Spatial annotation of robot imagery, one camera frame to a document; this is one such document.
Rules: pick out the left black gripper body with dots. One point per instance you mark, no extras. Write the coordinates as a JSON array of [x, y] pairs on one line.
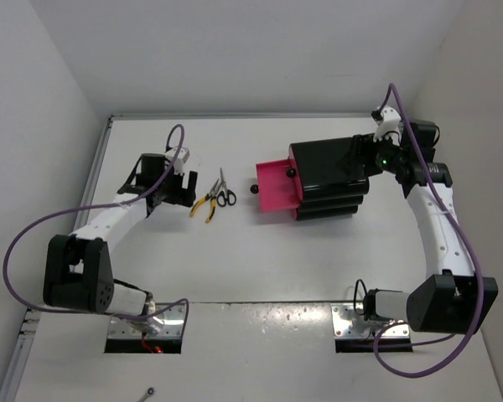
[[174, 193]]

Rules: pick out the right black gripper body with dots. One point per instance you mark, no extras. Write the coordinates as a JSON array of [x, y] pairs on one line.
[[386, 157]]

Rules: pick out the yellow handled pliers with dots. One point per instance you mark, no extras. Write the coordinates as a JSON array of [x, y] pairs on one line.
[[210, 199]]

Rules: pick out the black drawer cabinet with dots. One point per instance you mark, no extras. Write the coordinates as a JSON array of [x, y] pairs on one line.
[[324, 189]]

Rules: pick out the pink top drawer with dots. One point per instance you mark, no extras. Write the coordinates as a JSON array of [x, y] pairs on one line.
[[291, 171]]

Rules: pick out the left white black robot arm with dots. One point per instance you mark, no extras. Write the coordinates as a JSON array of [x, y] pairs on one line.
[[78, 274]]

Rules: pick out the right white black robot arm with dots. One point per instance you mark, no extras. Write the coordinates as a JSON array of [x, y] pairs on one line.
[[451, 300]]

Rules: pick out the white front platform board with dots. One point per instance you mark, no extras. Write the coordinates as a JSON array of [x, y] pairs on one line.
[[237, 352]]

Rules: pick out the small metal wrench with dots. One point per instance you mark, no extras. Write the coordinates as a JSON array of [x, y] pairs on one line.
[[148, 393]]

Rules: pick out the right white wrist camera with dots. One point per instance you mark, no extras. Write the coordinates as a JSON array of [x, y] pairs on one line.
[[387, 120]]

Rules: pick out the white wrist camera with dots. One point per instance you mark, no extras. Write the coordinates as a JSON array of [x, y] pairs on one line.
[[180, 155], [387, 120]]

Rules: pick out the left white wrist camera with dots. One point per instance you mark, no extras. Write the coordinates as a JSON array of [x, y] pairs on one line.
[[180, 155]]

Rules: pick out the black handled scissors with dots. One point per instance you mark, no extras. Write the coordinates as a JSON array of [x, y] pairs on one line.
[[225, 196]]

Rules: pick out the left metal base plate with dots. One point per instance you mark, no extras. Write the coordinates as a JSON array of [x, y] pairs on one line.
[[166, 326]]

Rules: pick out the metal base plate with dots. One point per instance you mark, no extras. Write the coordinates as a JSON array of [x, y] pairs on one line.
[[166, 326], [349, 326]]

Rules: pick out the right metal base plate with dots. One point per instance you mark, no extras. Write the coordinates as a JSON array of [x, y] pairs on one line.
[[349, 326]]

